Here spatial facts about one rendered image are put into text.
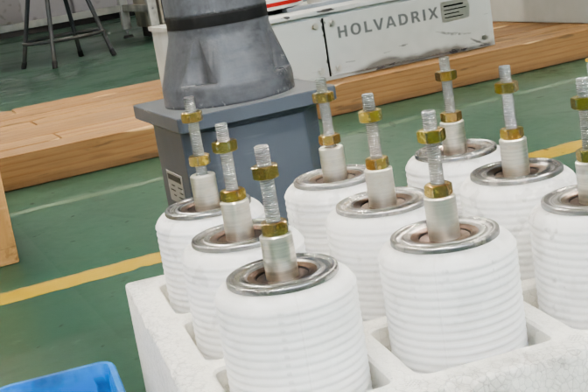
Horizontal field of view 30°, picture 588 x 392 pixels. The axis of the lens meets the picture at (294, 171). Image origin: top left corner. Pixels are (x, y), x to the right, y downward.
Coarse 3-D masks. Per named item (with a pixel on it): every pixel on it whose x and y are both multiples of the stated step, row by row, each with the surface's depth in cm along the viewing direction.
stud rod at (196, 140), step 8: (192, 96) 93; (184, 104) 93; (192, 104) 93; (192, 128) 93; (192, 136) 93; (200, 136) 94; (192, 144) 94; (200, 144) 94; (200, 152) 94; (200, 168) 94
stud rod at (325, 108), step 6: (318, 78) 96; (324, 78) 96; (318, 84) 96; (324, 84) 96; (318, 90) 96; (324, 90) 96; (324, 108) 96; (330, 108) 97; (324, 114) 96; (330, 114) 97; (324, 120) 97; (330, 120) 97; (324, 126) 97; (330, 126) 97; (324, 132) 97; (330, 132) 97
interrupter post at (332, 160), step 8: (336, 144) 98; (320, 152) 97; (328, 152) 97; (336, 152) 97; (320, 160) 97; (328, 160) 97; (336, 160) 97; (344, 160) 97; (328, 168) 97; (336, 168) 97; (344, 168) 97; (328, 176) 97; (336, 176) 97; (344, 176) 97
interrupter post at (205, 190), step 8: (192, 176) 94; (200, 176) 94; (208, 176) 94; (192, 184) 94; (200, 184) 94; (208, 184) 94; (216, 184) 95; (192, 192) 95; (200, 192) 94; (208, 192) 94; (216, 192) 94; (200, 200) 94; (208, 200) 94; (216, 200) 94; (200, 208) 94; (208, 208) 94
